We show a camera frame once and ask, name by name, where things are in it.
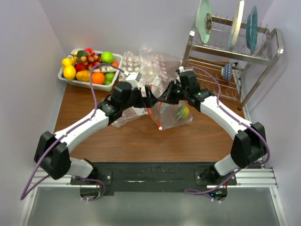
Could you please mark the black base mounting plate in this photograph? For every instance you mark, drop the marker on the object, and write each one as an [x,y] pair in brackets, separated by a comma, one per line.
[154,176]

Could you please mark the white cream plate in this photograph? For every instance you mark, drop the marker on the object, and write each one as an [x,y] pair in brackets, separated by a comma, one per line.
[236,25]

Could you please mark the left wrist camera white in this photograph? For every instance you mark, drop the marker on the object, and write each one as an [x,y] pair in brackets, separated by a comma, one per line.
[133,78]

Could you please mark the blue white patterned bowl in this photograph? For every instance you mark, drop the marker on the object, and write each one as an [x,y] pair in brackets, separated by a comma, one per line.
[227,71]

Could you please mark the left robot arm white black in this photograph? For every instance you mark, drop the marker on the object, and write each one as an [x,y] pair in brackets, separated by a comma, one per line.
[53,151]

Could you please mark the steel dish rack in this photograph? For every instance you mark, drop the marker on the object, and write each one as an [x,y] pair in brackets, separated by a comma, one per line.
[215,54]

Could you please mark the red apple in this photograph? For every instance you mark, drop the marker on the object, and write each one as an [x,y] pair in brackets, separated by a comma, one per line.
[80,67]

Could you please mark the clear zip bag orange zipper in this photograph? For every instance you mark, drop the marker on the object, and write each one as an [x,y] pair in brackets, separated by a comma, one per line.
[164,115]

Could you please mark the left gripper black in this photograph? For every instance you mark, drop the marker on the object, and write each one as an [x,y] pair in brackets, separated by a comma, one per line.
[147,101]

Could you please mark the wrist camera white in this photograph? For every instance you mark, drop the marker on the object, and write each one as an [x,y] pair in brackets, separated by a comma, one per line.
[133,78]
[180,70]

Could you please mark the orange fruit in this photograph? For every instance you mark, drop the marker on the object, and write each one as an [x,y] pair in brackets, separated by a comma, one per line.
[98,78]

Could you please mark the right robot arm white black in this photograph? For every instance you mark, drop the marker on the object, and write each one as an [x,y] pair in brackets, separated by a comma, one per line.
[249,140]

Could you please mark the clear bag pink dots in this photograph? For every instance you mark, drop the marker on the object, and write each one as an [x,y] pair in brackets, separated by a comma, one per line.
[157,69]

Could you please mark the teal blue plate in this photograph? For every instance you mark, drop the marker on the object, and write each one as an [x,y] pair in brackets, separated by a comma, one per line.
[252,30]

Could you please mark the white plastic fruit tray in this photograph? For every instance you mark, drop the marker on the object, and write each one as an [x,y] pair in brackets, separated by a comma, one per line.
[107,88]

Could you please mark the green yellow mango fruit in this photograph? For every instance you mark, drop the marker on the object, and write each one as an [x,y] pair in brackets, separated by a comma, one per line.
[182,112]

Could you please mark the red lychee bunch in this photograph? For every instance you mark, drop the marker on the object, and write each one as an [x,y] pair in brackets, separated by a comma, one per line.
[90,61]

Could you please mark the crumpled clear zip bag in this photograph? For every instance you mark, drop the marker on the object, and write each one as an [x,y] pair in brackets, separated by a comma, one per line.
[128,115]

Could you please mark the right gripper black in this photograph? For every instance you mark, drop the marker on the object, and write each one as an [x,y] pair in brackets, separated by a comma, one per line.
[167,96]

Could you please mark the green lime fruit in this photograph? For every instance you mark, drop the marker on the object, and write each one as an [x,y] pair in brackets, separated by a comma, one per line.
[107,57]

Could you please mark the small orange tangerine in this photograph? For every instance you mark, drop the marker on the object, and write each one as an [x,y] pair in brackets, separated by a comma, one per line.
[115,64]

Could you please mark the mint green plate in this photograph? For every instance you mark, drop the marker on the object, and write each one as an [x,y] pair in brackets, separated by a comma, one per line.
[204,20]

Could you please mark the light green guava fruit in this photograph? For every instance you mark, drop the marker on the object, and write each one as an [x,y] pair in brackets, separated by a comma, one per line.
[108,78]

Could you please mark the yellow lemon front left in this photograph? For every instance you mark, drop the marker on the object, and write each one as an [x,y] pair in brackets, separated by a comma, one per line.
[69,72]

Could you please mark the silver toy fish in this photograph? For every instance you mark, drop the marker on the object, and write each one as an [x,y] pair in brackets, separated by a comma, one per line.
[105,69]

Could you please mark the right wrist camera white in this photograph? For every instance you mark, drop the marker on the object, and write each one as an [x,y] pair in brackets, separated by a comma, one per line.
[180,70]

